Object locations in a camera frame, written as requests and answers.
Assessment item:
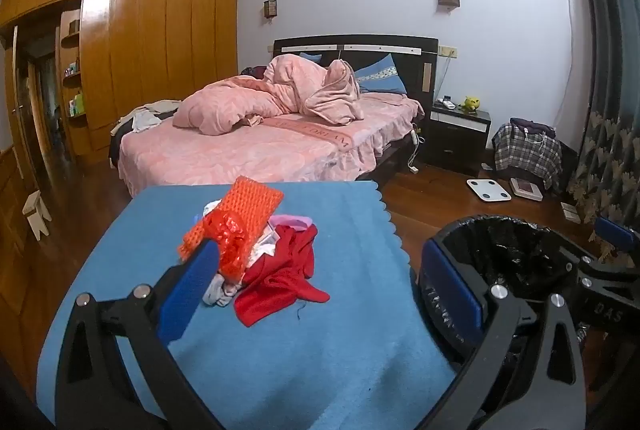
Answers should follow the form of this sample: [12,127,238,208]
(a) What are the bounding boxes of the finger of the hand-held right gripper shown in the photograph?
[594,216,640,263]
[547,235,603,281]

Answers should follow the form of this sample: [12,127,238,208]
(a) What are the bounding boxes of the large blue pillow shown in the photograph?
[354,55,408,95]

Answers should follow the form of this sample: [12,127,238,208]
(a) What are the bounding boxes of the dark wooden nightstand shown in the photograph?
[422,102,492,176]

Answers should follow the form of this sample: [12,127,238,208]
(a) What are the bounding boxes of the dark folded clothes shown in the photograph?
[510,117,556,136]

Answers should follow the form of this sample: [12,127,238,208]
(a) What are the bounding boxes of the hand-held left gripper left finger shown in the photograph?
[56,240,236,430]

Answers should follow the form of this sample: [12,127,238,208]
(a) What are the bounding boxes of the bed with pink sheet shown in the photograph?
[109,35,441,198]

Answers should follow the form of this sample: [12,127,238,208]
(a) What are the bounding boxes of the red cloth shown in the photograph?
[234,224,332,328]

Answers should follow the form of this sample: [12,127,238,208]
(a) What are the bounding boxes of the plaid cloth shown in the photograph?
[492,122,563,191]

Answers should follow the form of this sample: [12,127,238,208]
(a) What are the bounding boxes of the orange foam net sleeve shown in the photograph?
[178,176,285,261]

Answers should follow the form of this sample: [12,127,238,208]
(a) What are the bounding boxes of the pink wrapper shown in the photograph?
[270,214,313,232]

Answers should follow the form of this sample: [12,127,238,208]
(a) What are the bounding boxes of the red plastic mesh bag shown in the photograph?
[202,210,248,283]

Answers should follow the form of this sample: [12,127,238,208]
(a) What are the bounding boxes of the wooden wardrobe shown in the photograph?
[0,0,240,171]

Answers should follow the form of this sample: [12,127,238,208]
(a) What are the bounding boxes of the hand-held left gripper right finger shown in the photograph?
[417,237,587,430]

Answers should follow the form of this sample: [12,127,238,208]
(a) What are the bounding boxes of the small wooden stool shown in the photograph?
[22,190,52,241]

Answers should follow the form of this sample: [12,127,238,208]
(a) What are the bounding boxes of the dark wooden door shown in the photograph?
[10,26,58,183]

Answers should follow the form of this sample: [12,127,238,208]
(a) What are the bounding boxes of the blue felt table cloth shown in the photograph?
[36,180,458,430]

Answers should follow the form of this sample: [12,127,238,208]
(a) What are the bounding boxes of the grey patterned curtain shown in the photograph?
[560,0,640,261]

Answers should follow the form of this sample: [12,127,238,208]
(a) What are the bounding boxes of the black lined trash bin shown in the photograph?
[411,214,601,430]

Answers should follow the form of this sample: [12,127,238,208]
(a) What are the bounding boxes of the white bathroom scale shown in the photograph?
[466,178,513,202]

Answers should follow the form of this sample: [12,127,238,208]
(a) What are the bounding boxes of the pink bathroom scale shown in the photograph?
[510,177,545,202]

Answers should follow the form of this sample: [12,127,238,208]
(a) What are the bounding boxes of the pile of clothes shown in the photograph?
[116,99,183,136]

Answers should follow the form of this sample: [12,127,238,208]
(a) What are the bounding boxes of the pink duvet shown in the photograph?
[172,54,365,137]

